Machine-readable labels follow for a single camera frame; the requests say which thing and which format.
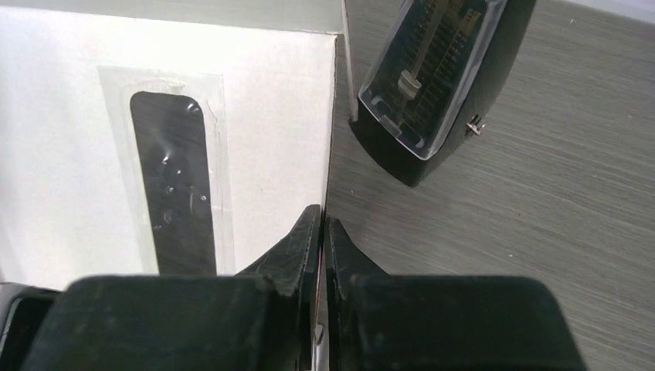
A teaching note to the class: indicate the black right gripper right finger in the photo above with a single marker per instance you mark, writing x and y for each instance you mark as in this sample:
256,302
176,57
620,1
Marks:
382,321

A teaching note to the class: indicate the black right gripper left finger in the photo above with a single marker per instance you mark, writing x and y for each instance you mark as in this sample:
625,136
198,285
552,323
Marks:
261,318

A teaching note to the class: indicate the white box with black tray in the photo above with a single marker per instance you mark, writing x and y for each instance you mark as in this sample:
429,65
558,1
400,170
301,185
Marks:
156,138

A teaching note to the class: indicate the black metronome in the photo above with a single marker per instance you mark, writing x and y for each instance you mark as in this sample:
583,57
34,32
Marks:
440,71

